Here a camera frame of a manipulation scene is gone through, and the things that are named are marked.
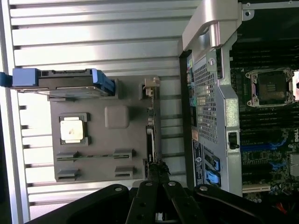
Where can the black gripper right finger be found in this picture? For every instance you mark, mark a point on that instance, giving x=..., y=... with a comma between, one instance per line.
x=182, y=203

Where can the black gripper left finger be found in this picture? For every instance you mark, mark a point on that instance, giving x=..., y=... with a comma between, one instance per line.
x=142, y=200

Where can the blue slot retention clip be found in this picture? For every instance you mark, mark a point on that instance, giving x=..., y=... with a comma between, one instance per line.
x=212, y=179
x=216, y=163

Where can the green RAM stick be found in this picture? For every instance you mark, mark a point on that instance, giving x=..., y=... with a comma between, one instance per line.
x=98, y=156

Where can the grey printed parts rack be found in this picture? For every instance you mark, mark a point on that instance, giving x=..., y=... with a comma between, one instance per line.
x=105, y=144

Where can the white expansion slot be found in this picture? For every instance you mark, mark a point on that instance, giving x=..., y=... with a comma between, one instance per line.
x=254, y=188

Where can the silver CPU chip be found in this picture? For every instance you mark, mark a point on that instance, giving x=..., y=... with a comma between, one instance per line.
x=72, y=130

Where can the green motherboard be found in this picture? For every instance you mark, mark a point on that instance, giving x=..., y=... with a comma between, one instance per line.
x=257, y=130

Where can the open grey PC case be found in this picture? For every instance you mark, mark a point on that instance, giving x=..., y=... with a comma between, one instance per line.
x=230, y=105

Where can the hard disk in blue caddy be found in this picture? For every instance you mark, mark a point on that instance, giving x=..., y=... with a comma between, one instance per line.
x=65, y=80

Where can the CPU socket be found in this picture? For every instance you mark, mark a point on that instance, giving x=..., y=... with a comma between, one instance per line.
x=271, y=87

